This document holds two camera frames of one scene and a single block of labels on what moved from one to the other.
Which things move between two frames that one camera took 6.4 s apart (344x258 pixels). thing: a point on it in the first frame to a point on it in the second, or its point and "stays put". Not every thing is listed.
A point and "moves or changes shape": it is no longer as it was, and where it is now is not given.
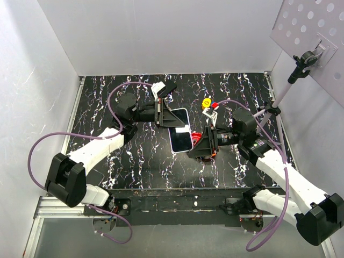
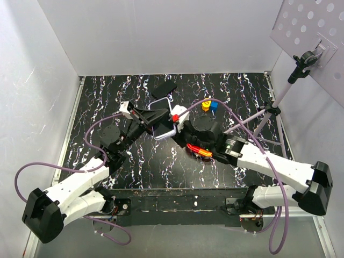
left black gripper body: x=157 y=112 to x=137 y=123
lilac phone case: x=181 y=138 moves or changes shape
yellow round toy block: x=206 y=103 stays put
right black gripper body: x=214 y=140 to x=187 y=135
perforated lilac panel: x=316 y=26 stays put
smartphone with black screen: x=180 y=137 moves or changes shape
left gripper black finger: x=168 y=118 to x=146 y=116
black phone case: x=170 y=86 stays put
